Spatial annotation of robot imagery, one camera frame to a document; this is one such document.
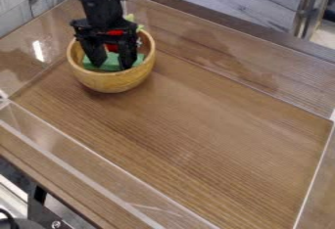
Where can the clear acrylic tray wall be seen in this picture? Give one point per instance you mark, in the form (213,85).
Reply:
(113,198)

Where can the metal table leg background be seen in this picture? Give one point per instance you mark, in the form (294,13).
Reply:
(309,17)

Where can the black table clamp bracket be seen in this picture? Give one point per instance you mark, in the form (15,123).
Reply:
(40,214)

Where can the green rectangular block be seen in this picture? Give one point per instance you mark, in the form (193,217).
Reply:
(110,65)

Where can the wooden bowl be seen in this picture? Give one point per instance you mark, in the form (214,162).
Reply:
(114,82)

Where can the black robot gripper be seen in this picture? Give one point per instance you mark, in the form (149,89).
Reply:
(103,13)

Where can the red plush strawberry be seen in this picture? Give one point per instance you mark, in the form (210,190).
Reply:
(114,40)

